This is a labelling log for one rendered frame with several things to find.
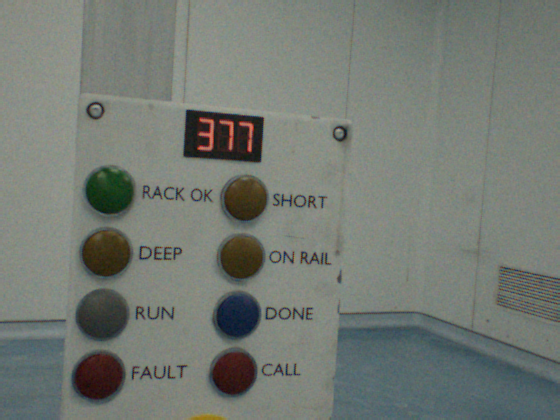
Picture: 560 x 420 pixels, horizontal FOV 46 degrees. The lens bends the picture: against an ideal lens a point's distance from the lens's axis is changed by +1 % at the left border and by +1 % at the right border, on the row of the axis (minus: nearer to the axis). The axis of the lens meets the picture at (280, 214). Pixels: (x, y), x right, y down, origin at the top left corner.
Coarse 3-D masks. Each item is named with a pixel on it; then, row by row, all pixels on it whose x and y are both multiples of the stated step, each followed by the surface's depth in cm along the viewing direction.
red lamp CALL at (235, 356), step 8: (232, 352) 40; (240, 352) 40; (224, 360) 40; (232, 360) 40; (240, 360) 40; (248, 360) 40; (216, 368) 40; (224, 368) 40; (232, 368) 40; (240, 368) 40; (248, 368) 40; (216, 376) 40; (224, 376) 40; (232, 376) 40; (240, 376) 40; (248, 376) 40; (216, 384) 40; (224, 384) 40; (232, 384) 40; (240, 384) 40; (248, 384) 40; (224, 392) 40; (232, 392) 40; (240, 392) 40
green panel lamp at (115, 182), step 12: (108, 168) 37; (96, 180) 37; (108, 180) 37; (120, 180) 37; (96, 192) 37; (108, 192) 37; (120, 192) 37; (132, 192) 38; (96, 204) 37; (108, 204) 37; (120, 204) 37
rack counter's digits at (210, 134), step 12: (204, 120) 39; (216, 120) 39; (228, 120) 39; (204, 132) 39; (216, 132) 39; (228, 132) 39; (240, 132) 40; (252, 132) 40; (204, 144) 39; (216, 144) 39; (228, 144) 39; (240, 144) 40; (252, 144) 40
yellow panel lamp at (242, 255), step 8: (232, 240) 40; (240, 240) 40; (248, 240) 40; (224, 248) 40; (232, 248) 39; (240, 248) 40; (248, 248) 40; (256, 248) 40; (224, 256) 39; (232, 256) 39; (240, 256) 40; (248, 256) 40; (256, 256) 40; (224, 264) 40; (232, 264) 40; (240, 264) 40; (248, 264) 40; (256, 264) 40; (232, 272) 40; (240, 272) 40; (248, 272) 40
